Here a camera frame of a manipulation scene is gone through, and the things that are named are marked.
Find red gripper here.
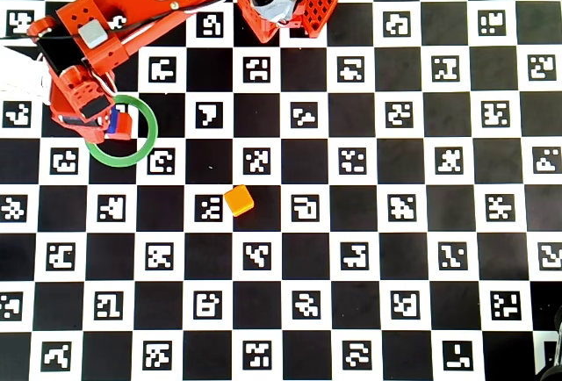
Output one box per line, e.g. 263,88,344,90
48,67,116,144

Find blue cube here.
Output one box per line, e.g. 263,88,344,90
108,105,127,135

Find red cube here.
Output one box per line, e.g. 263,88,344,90
104,113,133,141

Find orange cube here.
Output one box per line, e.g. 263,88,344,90
223,184,256,218

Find small grey square block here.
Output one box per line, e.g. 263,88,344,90
77,19,109,48

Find black white marker checkerboard mat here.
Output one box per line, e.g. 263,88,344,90
0,0,562,381

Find green ring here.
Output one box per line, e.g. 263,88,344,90
85,94,159,169

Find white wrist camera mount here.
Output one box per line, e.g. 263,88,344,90
0,45,56,108

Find thin black camera cable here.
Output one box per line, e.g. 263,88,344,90
0,0,276,42

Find grey duct tape wad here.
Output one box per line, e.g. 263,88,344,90
256,0,302,26

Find black camera stand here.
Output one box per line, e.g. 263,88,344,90
536,301,562,381

